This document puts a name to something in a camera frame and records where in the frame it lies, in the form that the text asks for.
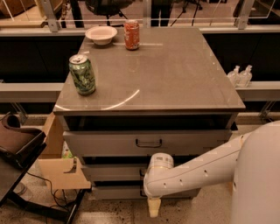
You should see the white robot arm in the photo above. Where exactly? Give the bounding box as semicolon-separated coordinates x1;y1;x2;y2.
143;121;280;224

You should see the grey top drawer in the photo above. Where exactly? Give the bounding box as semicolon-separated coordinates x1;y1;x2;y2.
63;129;232;157

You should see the grey drawer cabinet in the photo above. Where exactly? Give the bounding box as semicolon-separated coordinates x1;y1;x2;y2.
53;28;245;189

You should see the cardboard box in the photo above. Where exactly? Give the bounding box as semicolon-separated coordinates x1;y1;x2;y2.
38;113;91;190

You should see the black chair left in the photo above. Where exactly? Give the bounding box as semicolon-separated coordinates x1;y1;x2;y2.
0;113;85;224

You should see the clear bottle left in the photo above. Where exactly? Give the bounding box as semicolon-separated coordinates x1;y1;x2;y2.
227;66;240;87

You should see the clear bottle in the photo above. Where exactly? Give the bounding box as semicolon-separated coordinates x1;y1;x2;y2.
227;66;240;87
237;65;252;88

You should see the green soda can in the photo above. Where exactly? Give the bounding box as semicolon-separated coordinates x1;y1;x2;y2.
69;54;95;95

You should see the clear bottle right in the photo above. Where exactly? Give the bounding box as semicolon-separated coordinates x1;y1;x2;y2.
237;65;252;88

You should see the white bowl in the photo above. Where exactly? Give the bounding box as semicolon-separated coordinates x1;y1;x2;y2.
85;26;117;46

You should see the orange soda can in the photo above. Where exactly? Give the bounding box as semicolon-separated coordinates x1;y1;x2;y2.
124;20;140;50

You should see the black office chair background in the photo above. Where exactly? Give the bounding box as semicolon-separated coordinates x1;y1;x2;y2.
85;0;133;25

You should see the black cable on floor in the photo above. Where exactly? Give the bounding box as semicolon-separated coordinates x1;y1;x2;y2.
26;171;77;224

